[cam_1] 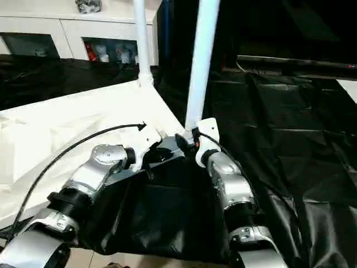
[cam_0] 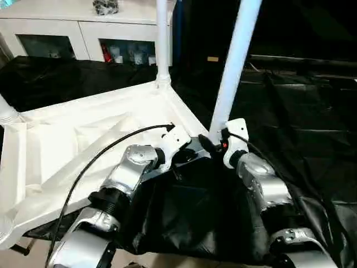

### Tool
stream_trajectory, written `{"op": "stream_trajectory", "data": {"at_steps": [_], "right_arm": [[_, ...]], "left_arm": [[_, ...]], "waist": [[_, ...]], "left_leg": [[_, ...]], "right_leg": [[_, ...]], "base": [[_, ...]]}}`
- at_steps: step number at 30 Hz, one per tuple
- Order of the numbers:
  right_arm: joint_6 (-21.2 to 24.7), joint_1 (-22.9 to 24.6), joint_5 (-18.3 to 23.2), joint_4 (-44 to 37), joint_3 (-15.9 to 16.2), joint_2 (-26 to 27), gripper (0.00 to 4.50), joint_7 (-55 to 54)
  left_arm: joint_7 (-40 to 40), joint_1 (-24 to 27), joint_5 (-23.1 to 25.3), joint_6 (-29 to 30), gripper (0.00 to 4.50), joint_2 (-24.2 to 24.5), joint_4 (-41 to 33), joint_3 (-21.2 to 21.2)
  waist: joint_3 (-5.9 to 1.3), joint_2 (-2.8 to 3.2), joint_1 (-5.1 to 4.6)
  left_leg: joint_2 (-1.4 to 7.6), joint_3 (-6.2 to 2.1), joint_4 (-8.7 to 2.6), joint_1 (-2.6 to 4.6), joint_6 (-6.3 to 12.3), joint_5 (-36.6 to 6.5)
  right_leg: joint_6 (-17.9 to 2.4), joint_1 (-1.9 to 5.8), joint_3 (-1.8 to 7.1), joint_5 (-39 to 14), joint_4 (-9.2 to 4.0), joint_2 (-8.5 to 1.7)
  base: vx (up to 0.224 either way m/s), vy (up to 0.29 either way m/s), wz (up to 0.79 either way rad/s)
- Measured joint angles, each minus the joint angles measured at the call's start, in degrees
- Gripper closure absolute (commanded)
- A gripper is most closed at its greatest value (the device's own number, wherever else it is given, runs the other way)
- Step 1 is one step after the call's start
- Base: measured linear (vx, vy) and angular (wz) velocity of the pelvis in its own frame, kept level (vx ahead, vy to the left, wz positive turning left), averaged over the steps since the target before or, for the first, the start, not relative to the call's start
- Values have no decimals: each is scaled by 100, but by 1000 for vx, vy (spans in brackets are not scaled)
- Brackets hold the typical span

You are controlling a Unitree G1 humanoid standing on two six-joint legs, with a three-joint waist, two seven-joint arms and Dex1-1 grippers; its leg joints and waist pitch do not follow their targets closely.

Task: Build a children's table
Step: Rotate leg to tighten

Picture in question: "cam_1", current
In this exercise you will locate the white plastic table top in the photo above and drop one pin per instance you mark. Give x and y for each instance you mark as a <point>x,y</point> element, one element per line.
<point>69,120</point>

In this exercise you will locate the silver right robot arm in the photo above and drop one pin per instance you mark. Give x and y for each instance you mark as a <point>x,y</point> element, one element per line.
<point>234,178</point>

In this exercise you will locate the black plastic mat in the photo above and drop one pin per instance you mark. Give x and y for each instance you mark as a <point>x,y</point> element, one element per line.
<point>181,217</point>

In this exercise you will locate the red carton behind glass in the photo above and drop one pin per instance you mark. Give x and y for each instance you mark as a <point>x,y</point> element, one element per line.
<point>91,53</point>

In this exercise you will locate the white flat board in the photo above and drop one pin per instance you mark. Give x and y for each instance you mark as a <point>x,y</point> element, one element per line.
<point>348,89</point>

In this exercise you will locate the white glass-door cabinet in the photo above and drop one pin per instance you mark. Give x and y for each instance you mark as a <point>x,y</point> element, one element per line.
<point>61,25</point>

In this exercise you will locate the grey object on cabinet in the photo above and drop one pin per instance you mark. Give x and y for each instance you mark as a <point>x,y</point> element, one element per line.
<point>89,5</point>

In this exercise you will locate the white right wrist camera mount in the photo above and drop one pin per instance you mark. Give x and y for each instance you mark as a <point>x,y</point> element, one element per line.
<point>207,131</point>

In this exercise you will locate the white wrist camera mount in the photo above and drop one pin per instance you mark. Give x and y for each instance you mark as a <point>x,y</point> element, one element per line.
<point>145,142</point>
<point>207,131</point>

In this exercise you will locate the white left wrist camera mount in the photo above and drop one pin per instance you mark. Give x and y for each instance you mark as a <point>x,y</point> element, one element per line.
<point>145,142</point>

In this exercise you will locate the blue vertical post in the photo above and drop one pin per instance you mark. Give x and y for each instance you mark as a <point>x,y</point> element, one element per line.
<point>161,30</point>

